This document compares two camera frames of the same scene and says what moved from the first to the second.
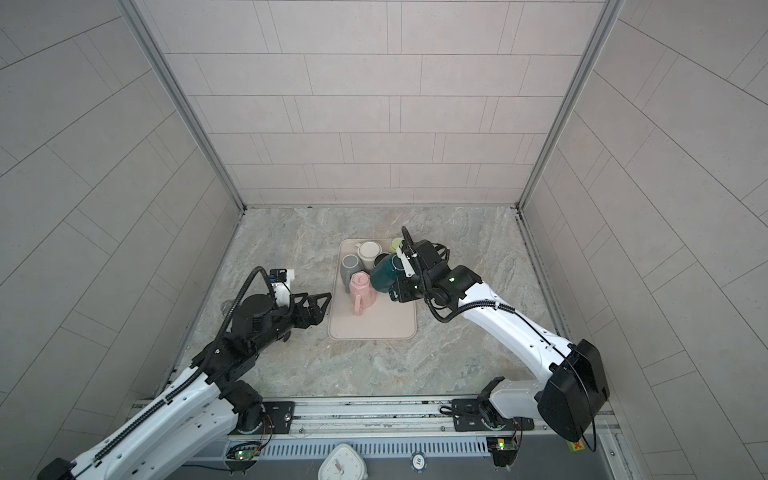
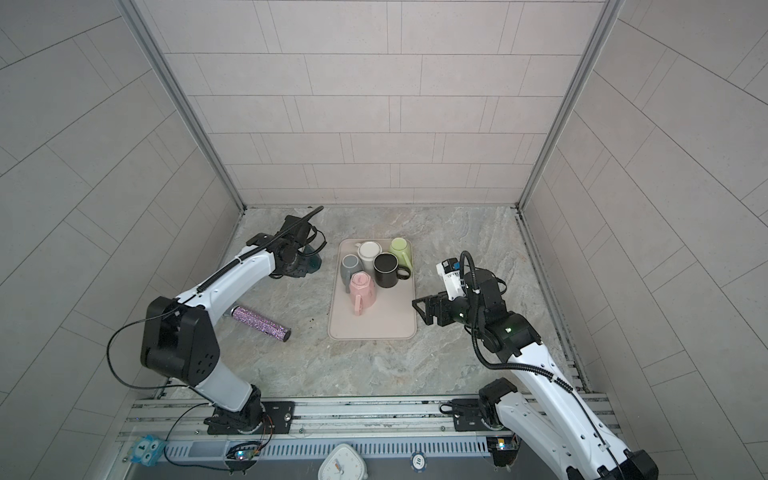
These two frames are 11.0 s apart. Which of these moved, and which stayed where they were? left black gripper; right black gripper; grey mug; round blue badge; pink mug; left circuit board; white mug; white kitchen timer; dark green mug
Moved: left black gripper; dark green mug; right black gripper
Stayed: grey mug; white mug; white kitchen timer; round blue badge; pink mug; left circuit board
